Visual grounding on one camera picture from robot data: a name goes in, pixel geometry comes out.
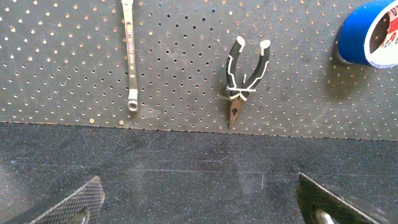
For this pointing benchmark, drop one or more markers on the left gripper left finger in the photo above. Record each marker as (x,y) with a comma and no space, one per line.
(77,202)

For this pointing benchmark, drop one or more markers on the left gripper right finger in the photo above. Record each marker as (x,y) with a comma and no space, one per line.
(342,208)

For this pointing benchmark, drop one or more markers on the roll of blue tape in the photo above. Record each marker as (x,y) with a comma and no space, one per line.
(354,37)

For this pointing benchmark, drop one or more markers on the black and white pliers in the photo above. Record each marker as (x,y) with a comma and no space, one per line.
(233,62)

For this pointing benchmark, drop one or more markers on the black pegboard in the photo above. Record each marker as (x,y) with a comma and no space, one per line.
(186,46)

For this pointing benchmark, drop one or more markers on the wrench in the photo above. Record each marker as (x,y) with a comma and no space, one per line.
(130,46)

